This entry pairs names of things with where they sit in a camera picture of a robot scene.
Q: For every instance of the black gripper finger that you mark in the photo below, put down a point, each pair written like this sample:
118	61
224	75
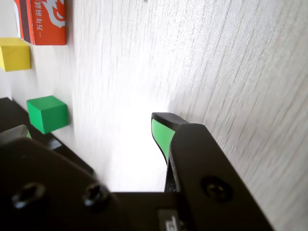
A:
204	168
48	192

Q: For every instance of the green wooden cube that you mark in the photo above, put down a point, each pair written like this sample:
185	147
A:
45	115

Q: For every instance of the yellow wooden cube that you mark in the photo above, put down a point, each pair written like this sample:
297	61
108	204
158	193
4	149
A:
14	57

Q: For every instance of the red white carton box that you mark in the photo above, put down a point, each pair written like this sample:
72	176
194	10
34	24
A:
48	29

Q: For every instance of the black open box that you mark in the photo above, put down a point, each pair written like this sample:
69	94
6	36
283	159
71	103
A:
54	145

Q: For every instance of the black cardboard box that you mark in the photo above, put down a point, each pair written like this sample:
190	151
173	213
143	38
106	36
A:
9	113

